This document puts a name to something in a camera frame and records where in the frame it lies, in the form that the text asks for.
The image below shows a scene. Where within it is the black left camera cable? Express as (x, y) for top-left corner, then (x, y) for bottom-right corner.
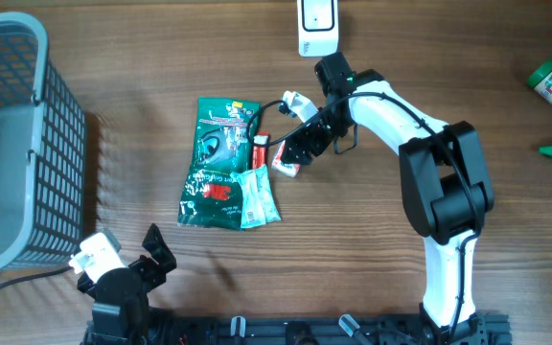
(0, 265), (74, 312)

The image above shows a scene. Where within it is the white barcode scanner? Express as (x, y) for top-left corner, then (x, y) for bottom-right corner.
(297, 0), (339, 58)

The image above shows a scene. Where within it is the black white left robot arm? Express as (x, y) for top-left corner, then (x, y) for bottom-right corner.
(69, 223), (177, 344)

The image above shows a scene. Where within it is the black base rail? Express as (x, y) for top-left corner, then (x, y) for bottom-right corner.
(85, 313), (513, 345)

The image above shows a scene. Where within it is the small red white packet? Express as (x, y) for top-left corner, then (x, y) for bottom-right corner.
(271, 142), (300, 177)

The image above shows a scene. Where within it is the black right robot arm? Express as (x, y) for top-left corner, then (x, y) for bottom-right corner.
(279, 52), (495, 344)

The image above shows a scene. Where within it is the red stick packet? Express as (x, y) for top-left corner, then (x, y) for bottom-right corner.
(251, 131), (269, 169)

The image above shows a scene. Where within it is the pale teal packet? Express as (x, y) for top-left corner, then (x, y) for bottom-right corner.
(230, 164), (282, 229)

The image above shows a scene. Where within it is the green 3M product pouch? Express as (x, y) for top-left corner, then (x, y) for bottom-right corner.
(177, 98), (261, 230)

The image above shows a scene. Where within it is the grey plastic mesh basket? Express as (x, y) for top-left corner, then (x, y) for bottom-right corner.
(0, 11), (88, 271)

